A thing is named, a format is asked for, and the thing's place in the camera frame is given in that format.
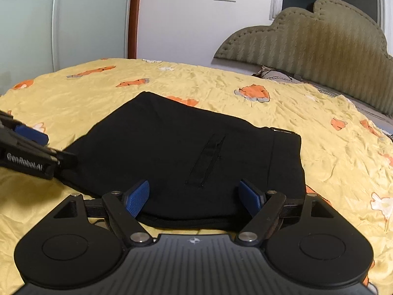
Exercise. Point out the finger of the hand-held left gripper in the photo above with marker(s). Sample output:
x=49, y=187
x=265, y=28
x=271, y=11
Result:
x=30, y=132
x=67, y=162

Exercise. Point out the black pants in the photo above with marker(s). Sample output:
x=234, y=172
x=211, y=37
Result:
x=172, y=135

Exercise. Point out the yellow printed blanket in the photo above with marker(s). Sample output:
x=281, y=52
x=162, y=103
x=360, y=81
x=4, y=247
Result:
x=215, y=80

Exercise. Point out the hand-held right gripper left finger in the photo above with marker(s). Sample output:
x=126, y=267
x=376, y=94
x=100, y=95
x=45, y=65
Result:
x=136, y=198

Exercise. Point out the olive upholstered headboard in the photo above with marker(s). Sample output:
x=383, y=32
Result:
x=307, y=43

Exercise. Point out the frosted glass flower door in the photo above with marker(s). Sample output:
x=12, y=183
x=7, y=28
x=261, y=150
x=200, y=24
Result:
x=76, y=21

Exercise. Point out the brown wooden door frame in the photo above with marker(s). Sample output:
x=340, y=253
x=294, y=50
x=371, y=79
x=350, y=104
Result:
x=135, y=15

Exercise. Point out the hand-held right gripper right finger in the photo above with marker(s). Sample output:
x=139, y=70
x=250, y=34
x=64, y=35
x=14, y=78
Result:
x=249, y=198

